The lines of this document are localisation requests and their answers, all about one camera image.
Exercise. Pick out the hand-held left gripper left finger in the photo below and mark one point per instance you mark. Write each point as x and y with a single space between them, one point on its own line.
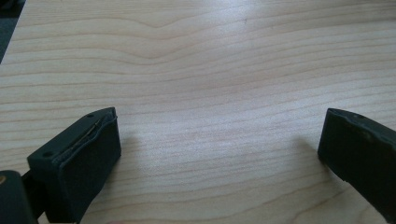
84 165

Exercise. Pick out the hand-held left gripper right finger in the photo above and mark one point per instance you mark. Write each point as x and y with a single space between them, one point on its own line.
361 152

